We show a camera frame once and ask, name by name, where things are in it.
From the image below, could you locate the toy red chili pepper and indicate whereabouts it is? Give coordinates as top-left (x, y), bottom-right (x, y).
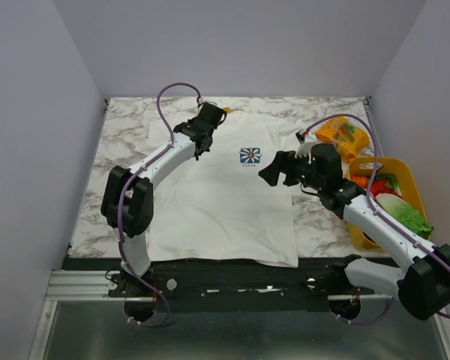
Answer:
top-left (370, 178), bottom-right (388, 197)

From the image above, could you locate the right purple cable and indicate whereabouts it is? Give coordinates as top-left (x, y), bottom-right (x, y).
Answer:
top-left (298, 114), bottom-right (450, 326)

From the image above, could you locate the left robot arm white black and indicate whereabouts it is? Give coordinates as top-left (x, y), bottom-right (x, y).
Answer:
top-left (100, 102), bottom-right (227, 296)

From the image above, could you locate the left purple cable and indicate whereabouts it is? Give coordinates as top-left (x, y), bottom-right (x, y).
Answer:
top-left (118, 82), bottom-right (206, 328)

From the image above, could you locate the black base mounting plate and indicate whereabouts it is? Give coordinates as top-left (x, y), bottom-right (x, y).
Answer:
top-left (62, 258), bottom-right (371, 314)

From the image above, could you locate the toy carrot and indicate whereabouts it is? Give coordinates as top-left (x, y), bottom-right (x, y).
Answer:
top-left (350, 175), bottom-right (369, 188)

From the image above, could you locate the aluminium rail frame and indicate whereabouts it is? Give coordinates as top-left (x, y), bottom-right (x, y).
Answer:
top-left (30, 271), bottom-right (450, 359)

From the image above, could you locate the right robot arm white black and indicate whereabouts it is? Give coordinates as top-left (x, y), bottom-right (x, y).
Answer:
top-left (258, 143), bottom-right (450, 320)

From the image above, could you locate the yellow plastic basket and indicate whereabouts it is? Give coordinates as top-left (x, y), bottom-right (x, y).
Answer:
top-left (345, 156), bottom-right (427, 251)

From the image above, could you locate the purple cable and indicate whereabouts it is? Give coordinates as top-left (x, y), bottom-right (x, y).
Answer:
top-left (298, 114), bottom-right (450, 326)
top-left (118, 82), bottom-right (206, 328)

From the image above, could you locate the toy purple eggplant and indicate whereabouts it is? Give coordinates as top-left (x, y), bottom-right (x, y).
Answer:
top-left (361, 232), bottom-right (379, 247)

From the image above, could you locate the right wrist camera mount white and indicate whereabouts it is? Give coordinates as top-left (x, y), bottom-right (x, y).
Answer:
top-left (295, 129), bottom-right (318, 158)

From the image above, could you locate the toy napa cabbage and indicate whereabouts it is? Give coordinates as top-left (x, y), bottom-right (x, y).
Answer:
top-left (375, 193), bottom-right (434, 239)

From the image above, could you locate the toy green onion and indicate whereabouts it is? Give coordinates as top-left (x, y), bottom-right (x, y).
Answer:
top-left (375, 172), bottom-right (399, 190)

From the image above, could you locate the orange candy bag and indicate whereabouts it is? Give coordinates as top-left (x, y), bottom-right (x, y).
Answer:
top-left (314, 116), bottom-right (370, 163)

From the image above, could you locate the white t-shirt with flower print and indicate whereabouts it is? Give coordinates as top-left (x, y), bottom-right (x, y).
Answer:
top-left (147, 111), bottom-right (303, 268)

